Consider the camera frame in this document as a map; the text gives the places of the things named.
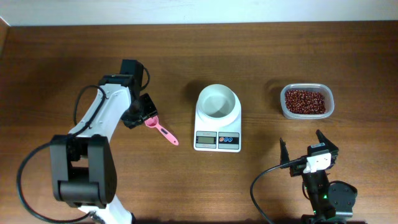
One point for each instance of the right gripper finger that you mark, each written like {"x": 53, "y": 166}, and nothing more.
{"x": 322, "y": 139}
{"x": 284, "y": 154}

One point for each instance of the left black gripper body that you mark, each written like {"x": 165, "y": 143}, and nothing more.
{"x": 141, "y": 110}

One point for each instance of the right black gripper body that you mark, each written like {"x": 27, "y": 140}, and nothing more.
{"x": 296, "y": 170}

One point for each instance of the white digital kitchen scale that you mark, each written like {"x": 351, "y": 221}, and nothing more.
{"x": 218, "y": 134}

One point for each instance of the red beans in container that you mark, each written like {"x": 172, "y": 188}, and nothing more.
{"x": 305, "y": 102}

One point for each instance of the pink measuring scoop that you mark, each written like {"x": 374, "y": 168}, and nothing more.
{"x": 153, "y": 122}

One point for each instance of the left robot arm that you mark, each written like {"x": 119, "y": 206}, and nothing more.
{"x": 83, "y": 171}

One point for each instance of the clear plastic bean container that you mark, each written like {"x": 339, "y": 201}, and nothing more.
{"x": 316, "y": 87}

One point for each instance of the white round bowl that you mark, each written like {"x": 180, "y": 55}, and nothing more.
{"x": 216, "y": 101}

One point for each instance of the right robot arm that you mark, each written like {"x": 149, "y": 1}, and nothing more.
{"x": 332, "y": 202}

